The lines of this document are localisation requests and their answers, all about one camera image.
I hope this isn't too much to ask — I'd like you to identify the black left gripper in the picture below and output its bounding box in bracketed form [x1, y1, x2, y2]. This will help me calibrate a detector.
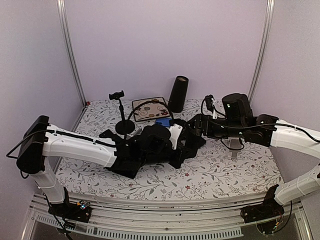
[141, 143, 193, 170]

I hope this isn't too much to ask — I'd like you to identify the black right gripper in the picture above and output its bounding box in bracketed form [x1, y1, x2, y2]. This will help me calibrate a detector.
[184, 113, 246, 140]

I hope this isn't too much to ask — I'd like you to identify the grey folding stand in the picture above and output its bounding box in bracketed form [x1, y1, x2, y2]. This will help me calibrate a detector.
[220, 138, 244, 159]

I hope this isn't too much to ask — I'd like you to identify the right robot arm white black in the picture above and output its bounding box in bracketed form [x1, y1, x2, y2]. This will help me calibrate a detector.
[188, 93, 320, 218]

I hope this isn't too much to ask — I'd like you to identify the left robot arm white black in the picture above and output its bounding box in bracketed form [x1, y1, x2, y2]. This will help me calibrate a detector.
[15, 115, 205, 217]

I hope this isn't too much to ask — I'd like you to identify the blue phone face down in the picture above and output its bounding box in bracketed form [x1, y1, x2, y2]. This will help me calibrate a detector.
[155, 117, 174, 128]

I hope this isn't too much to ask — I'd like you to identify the black tall phone holder stand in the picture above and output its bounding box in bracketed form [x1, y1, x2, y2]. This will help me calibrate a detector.
[109, 90, 135, 136]

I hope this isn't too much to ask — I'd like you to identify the black cylindrical speaker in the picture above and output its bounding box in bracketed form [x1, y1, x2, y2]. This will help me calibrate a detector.
[167, 75, 189, 113]

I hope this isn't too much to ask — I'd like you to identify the floral square ceramic plate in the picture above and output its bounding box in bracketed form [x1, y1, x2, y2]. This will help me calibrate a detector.
[132, 96, 170, 122]

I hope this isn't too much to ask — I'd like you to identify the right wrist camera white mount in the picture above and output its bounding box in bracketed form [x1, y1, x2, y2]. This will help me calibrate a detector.
[204, 94, 218, 120]

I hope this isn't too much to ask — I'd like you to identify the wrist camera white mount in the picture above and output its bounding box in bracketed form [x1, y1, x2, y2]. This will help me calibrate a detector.
[204, 94, 218, 120]
[169, 123, 183, 150]

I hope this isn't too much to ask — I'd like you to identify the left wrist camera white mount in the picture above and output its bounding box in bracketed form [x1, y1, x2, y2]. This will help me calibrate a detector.
[169, 123, 183, 150]

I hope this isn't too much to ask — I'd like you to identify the black braided left cable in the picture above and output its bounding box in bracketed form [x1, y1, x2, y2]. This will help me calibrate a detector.
[123, 101, 176, 141]

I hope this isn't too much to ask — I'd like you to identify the black clamp phone mount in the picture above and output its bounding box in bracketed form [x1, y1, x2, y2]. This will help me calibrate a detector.
[109, 162, 141, 179]

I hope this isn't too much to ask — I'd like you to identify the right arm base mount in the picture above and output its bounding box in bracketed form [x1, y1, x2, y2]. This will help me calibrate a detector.
[240, 184, 285, 223]

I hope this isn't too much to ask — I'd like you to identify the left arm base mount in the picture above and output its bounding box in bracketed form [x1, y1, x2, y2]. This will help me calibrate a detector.
[48, 187, 92, 223]

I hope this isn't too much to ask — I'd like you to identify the right aluminium frame post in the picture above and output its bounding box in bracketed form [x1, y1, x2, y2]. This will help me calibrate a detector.
[248, 0, 275, 104]

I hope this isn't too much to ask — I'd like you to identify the aluminium frame post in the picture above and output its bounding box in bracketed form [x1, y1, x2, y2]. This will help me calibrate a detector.
[248, 0, 275, 104]
[56, 0, 87, 107]

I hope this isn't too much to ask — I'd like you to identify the left aluminium frame post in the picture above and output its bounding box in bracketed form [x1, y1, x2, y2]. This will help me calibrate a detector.
[56, 0, 87, 107]

